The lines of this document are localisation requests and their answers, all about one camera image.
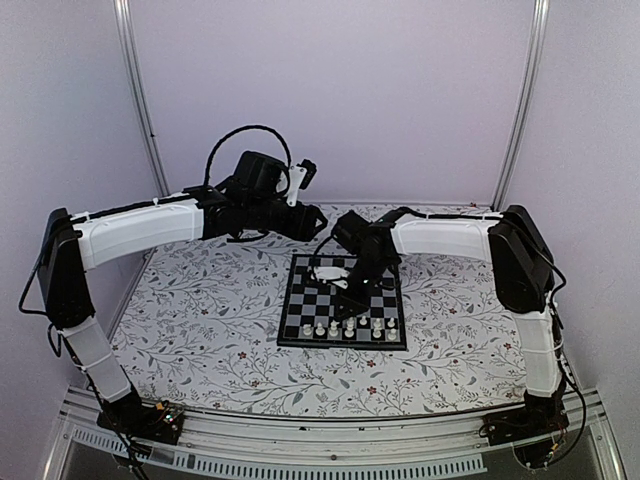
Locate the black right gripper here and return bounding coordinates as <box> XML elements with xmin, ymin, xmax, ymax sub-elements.
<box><xmin>333</xmin><ymin>254</ymin><xmax>392</xmax><ymax>322</ymax></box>

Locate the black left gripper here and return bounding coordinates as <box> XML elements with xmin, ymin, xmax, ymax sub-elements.
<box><xmin>245</xmin><ymin>197</ymin><xmax>328</xmax><ymax>241</ymax></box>

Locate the white bishop chess piece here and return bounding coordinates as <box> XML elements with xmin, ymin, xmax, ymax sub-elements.
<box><xmin>328</xmin><ymin>321</ymin><xmax>339</xmax><ymax>338</ymax></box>
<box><xmin>344</xmin><ymin>324</ymin><xmax>355</xmax><ymax>338</ymax></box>

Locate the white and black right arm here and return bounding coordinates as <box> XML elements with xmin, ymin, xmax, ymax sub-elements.
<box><xmin>331</xmin><ymin>205</ymin><xmax>563</xmax><ymax>436</ymax></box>

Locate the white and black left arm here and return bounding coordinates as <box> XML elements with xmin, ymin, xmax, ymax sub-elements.
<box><xmin>31</xmin><ymin>151</ymin><xmax>327</xmax><ymax>434</ymax></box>

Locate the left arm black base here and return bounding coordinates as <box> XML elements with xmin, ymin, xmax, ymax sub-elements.
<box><xmin>97</xmin><ymin>389</ymin><xmax>185</xmax><ymax>445</ymax></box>

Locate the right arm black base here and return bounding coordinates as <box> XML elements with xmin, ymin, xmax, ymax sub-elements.
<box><xmin>478</xmin><ymin>390</ymin><xmax>569</xmax><ymax>469</ymax></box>

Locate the black and white chessboard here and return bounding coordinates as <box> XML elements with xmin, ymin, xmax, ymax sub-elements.
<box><xmin>277</xmin><ymin>254</ymin><xmax>407</xmax><ymax>351</ymax></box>

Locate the floral patterned table mat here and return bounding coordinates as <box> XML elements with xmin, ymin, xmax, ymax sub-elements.
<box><xmin>111</xmin><ymin>217</ymin><xmax>561</xmax><ymax>417</ymax></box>

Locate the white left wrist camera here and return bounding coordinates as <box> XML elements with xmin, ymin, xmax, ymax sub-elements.
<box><xmin>286</xmin><ymin>159</ymin><xmax>317</xmax><ymax>207</ymax></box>

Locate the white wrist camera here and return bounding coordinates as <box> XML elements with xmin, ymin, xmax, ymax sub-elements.
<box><xmin>311</xmin><ymin>266</ymin><xmax>349</xmax><ymax>289</ymax></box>
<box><xmin>286</xmin><ymin>159</ymin><xmax>317</xmax><ymax>207</ymax></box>

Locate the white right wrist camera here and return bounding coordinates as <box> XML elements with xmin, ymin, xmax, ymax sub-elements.
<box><xmin>311</xmin><ymin>266</ymin><xmax>349</xmax><ymax>289</ymax></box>

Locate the left aluminium frame post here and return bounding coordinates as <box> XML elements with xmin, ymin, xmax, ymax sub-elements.
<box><xmin>113</xmin><ymin>0</ymin><xmax>171</xmax><ymax>196</ymax></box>

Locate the aluminium frame post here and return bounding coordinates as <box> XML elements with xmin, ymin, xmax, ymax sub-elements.
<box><xmin>491</xmin><ymin>0</ymin><xmax>550</xmax><ymax>210</ymax></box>
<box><xmin>113</xmin><ymin>0</ymin><xmax>171</xmax><ymax>196</ymax></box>

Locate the aluminium front rail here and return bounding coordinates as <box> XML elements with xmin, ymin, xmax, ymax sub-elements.
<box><xmin>42</xmin><ymin>388</ymin><xmax>629</xmax><ymax>479</ymax></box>

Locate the right aluminium frame post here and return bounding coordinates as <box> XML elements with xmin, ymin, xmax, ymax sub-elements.
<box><xmin>491</xmin><ymin>0</ymin><xmax>550</xmax><ymax>210</ymax></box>

